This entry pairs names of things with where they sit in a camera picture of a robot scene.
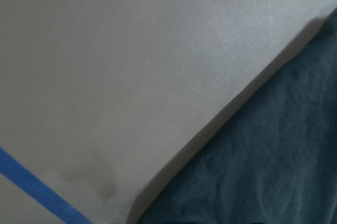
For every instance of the black graphic t-shirt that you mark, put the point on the black graphic t-shirt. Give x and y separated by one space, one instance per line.
274 160

